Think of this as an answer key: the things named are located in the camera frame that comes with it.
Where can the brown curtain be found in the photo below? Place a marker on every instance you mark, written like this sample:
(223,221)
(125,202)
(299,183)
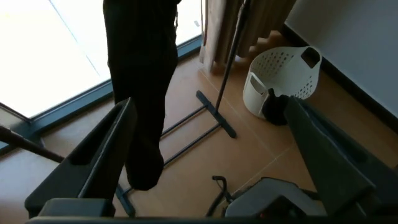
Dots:
(224,31)

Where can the black garment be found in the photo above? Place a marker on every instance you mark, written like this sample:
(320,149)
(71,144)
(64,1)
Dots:
(140,77)

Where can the window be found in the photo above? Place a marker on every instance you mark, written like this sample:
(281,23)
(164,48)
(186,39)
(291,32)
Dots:
(77,99)

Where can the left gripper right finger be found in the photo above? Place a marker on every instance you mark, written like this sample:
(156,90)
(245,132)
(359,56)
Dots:
(335,168)

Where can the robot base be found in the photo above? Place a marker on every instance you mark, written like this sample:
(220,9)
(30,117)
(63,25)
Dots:
(264,196)

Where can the white laundry basket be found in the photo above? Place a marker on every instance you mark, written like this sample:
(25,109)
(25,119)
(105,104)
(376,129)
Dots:
(280,68)

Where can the black clothes rack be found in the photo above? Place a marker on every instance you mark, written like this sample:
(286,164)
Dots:
(217,116)

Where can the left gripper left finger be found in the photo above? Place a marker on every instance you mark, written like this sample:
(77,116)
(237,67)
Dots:
(93,161)

